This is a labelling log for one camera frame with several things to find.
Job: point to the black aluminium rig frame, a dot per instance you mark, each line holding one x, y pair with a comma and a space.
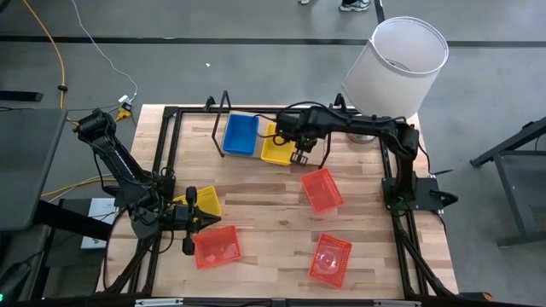
230, 303

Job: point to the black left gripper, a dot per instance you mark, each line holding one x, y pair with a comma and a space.
187, 219

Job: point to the yellow plug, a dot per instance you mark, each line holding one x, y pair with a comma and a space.
123, 114

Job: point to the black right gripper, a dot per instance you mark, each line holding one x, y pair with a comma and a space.
298, 130

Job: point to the grey side table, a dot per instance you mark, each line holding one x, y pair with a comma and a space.
25, 162

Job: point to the red plastic basket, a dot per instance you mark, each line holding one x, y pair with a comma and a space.
322, 192
330, 260
217, 249

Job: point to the white paper sheet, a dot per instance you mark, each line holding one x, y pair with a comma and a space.
99, 209

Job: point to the black metal stand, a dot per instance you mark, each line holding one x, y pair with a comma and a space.
512, 187

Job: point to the black device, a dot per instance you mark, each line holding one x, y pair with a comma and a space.
13, 279

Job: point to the black frame wooden shelf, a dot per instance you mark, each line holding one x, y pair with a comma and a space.
264, 128

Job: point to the black flat bar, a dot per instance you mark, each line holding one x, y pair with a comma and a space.
21, 96

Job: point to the blue plastic basket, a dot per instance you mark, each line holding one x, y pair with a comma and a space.
241, 134

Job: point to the white power adapter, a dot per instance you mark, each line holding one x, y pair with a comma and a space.
126, 99

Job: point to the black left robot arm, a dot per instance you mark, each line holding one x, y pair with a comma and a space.
123, 166

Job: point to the black diagonal beam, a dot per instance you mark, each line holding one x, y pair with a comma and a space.
72, 219

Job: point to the yellow plastic basket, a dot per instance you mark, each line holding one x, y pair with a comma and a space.
275, 153
209, 200

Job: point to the white shade silver table lamp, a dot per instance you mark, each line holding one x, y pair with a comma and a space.
396, 72

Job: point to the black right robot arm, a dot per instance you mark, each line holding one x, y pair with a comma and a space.
367, 123

